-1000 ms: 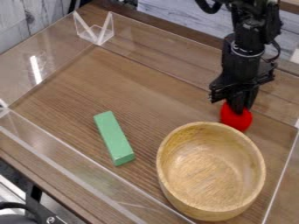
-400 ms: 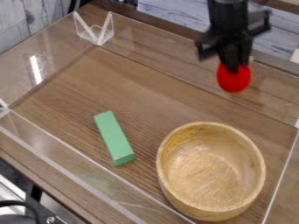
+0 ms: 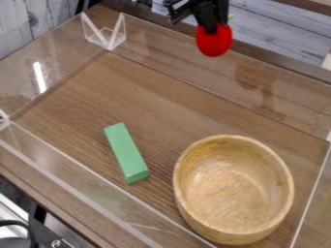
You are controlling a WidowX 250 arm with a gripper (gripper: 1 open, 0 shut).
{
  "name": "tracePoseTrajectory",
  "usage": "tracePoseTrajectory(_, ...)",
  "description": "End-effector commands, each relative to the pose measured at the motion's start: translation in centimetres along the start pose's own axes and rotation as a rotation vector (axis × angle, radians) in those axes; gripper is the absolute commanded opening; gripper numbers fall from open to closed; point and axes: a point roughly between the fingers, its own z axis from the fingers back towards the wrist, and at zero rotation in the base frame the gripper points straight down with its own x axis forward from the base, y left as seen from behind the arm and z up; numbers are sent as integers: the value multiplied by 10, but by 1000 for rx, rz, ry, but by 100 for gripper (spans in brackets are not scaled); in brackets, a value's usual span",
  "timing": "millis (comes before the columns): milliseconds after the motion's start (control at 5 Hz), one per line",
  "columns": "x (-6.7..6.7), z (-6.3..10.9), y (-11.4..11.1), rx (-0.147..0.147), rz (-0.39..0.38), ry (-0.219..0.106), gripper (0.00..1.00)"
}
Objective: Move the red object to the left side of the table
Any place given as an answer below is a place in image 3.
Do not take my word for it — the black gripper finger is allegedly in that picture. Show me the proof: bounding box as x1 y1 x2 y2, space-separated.
191 0 217 34
216 0 228 25

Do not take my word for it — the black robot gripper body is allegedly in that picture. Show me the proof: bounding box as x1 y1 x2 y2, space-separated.
163 0 219 24

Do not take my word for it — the red plush strawberry toy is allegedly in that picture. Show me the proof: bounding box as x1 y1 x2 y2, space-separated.
195 23 232 57

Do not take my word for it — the green rectangular block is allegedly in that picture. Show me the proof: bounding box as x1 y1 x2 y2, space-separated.
103 123 149 184

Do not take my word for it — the light wooden bowl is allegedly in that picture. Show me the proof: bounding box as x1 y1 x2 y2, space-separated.
173 135 295 245

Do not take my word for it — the clear acrylic corner bracket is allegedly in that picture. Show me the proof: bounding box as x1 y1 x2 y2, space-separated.
80 13 127 51

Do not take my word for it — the clear acrylic tray enclosure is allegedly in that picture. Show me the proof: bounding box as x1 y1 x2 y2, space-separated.
0 15 331 248

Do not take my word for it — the black cable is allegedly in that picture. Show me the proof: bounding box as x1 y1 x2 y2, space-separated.
0 220 40 248

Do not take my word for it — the black table leg bracket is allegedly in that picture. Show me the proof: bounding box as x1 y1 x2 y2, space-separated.
28 203 74 248

